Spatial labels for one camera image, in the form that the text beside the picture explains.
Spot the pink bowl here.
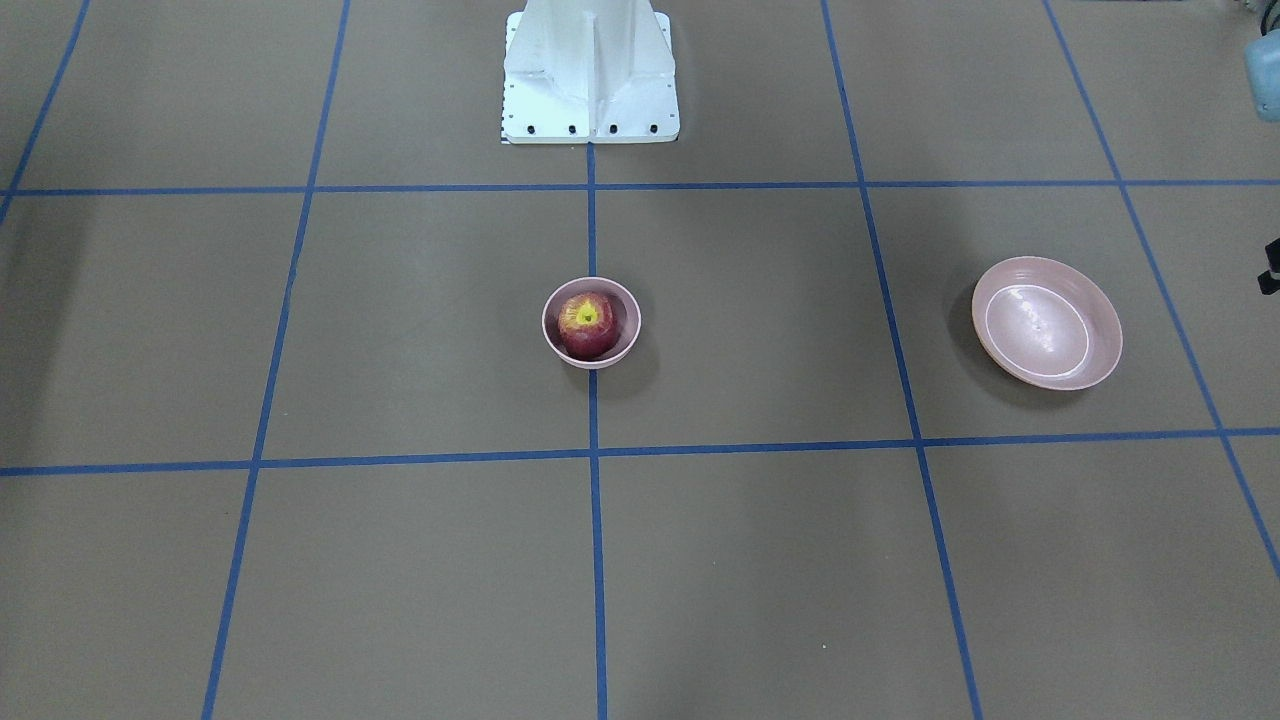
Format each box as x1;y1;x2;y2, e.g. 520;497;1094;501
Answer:
541;275;643;370

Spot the red apple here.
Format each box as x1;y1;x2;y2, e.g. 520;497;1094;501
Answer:
556;291;621;361

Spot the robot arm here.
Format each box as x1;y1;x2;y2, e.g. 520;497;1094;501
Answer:
1244;29;1279;123

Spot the pink plate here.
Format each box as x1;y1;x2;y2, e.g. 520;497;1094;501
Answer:
970;256;1124;392

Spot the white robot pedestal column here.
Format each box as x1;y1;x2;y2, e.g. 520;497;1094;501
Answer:
500;1;681;145

